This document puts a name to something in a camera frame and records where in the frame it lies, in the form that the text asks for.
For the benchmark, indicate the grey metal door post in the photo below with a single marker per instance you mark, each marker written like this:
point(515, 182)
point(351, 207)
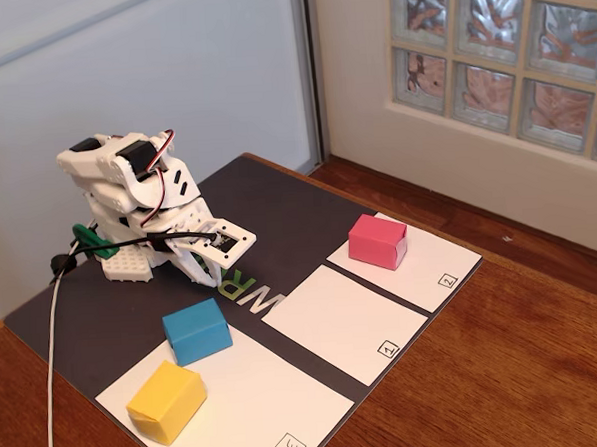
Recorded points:
point(311, 82)

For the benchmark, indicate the yellow paper box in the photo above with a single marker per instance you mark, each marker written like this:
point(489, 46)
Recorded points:
point(162, 401)

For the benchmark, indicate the green clamp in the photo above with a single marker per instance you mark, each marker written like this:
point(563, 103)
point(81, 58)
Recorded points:
point(99, 244)

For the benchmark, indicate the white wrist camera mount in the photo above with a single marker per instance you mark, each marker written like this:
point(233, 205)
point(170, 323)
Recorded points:
point(249, 239)

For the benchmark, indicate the white zone two sheet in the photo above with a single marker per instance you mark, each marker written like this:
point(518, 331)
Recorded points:
point(431, 266)

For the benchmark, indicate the blue paper box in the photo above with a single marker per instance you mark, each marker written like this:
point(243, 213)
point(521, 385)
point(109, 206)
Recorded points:
point(199, 329)

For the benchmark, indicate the pale frosted door panel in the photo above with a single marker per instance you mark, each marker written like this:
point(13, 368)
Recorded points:
point(120, 67)

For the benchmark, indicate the red paper box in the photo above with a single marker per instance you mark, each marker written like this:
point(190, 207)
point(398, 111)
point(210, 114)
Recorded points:
point(374, 239)

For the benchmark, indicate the glass block window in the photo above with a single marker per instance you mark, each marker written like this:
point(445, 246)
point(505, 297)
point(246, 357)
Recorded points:
point(483, 18)

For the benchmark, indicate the dark grey mat board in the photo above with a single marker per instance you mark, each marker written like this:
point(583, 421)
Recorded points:
point(298, 208)

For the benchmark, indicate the white zone one sheet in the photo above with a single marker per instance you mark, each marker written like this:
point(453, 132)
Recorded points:
point(343, 321)

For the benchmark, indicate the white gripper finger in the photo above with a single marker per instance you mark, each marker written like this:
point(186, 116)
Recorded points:
point(213, 270)
point(196, 271)

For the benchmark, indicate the white home zone sheet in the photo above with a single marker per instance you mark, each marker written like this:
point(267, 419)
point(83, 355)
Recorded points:
point(267, 385)

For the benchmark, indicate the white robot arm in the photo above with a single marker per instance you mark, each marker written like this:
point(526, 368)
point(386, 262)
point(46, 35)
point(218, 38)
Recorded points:
point(95, 159)

